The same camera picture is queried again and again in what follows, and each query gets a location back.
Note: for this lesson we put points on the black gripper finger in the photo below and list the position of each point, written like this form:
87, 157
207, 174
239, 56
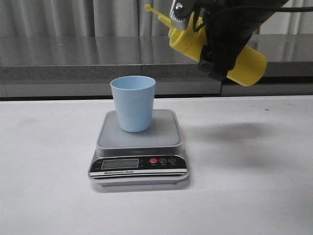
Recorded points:
218, 56

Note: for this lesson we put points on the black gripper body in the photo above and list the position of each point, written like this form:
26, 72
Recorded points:
236, 19

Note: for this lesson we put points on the yellow squeeze bottle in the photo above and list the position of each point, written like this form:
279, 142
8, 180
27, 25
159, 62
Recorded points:
249, 65

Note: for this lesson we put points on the light blue plastic cup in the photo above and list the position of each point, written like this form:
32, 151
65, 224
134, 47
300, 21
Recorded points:
134, 100

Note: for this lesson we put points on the silver digital kitchen scale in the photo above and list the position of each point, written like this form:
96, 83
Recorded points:
153, 159

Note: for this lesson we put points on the grey stone counter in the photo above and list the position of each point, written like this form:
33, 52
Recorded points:
83, 67

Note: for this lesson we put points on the grey curtain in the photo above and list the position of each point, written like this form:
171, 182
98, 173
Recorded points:
81, 18

